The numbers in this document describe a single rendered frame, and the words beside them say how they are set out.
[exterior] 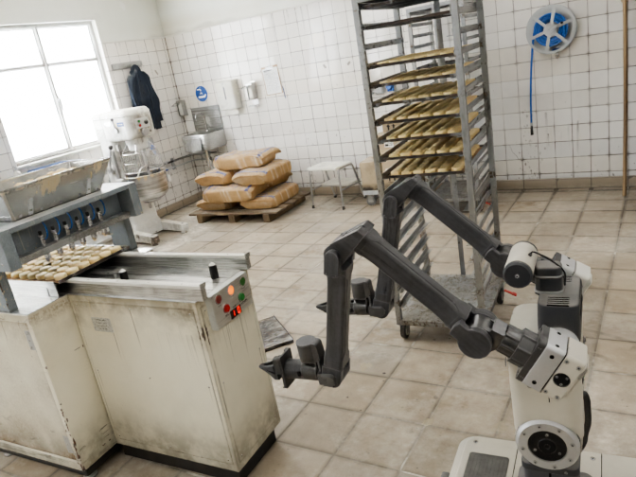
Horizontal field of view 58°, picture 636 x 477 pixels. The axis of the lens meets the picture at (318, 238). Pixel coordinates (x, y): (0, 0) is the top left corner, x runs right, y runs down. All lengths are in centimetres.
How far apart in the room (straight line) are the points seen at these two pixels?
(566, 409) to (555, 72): 440
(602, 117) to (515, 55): 95
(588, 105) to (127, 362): 452
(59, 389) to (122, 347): 32
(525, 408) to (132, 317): 148
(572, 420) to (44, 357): 194
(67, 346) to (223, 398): 73
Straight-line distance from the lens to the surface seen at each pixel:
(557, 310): 150
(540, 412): 165
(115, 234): 302
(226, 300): 220
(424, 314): 324
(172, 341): 228
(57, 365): 263
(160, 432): 265
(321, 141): 665
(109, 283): 240
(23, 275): 278
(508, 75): 580
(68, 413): 271
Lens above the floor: 161
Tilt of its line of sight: 18 degrees down
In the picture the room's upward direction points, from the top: 10 degrees counter-clockwise
